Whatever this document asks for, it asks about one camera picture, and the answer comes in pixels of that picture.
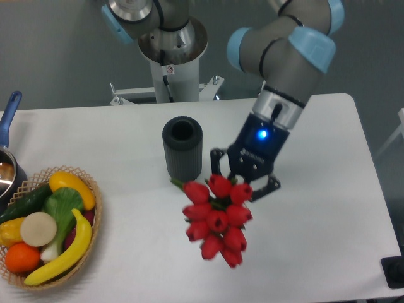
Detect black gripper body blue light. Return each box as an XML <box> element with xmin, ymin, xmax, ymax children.
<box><xmin>227</xmin><ymin>114</ymin><xmax>290</xmax><ymax>182</ymax></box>

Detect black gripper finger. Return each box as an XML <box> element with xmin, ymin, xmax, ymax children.
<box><xmin>210</xmin><ymin>148</ymin><xmax>232</xmax><ymax>179</ymax></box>
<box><xmin>249</xmin><ymin>172</ymin><xmax>281</xmax><ymax>202</ymax></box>

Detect dark grey ribbed vase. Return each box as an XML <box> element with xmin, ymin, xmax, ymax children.
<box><xmin>162</xmin><ymin>116</ymin><xmax>203</xmax><ymax>182</ymax></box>

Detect red tulip bouquet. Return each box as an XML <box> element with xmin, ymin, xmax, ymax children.
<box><xmin>170</xmin><ymin>174</ymin><xmax>253</xmax><ymax>268</ymax></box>

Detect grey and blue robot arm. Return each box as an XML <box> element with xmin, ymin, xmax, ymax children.
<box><xmin>101</xmin><ymin>1</ymin><xmax>345</xmax><ymax>201</ymax></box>

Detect purple eggplant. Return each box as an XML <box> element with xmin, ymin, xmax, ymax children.
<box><xmin>64</xmin><ymin>210</ymin><xmax>95</xmax><ymax>250</ymax></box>

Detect black device at table edge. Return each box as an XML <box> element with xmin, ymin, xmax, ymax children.
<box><xmin>381</xmin><ymin>256</ymin><xmax>403</xmax><ymax>289</ymax></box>

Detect white furniture piece right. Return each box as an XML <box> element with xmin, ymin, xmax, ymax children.
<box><xmin>376</xmin><ymin>108</ymin><xmax>403</xmax><ymax>159</ymax></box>

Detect yellow banana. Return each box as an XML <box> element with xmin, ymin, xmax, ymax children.
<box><xmin>24</xmin><ymin>208</ymin><xmax>92</xmax><ymax>286</ymax></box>

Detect green bok choy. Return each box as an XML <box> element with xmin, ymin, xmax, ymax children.
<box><xmin>40</xmin><ymin>187</ymin><xmax>83</xmax><ymax>263</ymax></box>

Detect woven wicker basket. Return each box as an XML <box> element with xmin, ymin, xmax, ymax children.
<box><xmin>1</xmin><ymin>165</ymin><xmax>102</xmax><ymax>291</ymax></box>

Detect green cucumber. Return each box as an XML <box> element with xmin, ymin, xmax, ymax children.
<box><xmin>1</xmin><ymin>184</ymin><xmax>52</xmax><ymax>223</ymax></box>

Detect beige round disc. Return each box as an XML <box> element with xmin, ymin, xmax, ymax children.
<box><xmin>20</xmin><ymin>212</ymin><xmax>57</xmax><ymax>247</ymax></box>

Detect yellow bell pepper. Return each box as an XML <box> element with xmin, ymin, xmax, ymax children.
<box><xmin>0</xmin><ymin>217</ymin><xmax>25</xmax><ymax>247</ymax></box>

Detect orange fruit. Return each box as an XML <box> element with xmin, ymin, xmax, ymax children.
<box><xmin>5</xmin><ymin>242</ymin><xmax>40</xmax><ymax>273</ymax></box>

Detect blue handled saucepan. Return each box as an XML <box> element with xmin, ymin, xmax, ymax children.
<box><xmin>1</xmin><ymin>91</ymin><xmax>27</xmax><ymax>213</ymax></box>

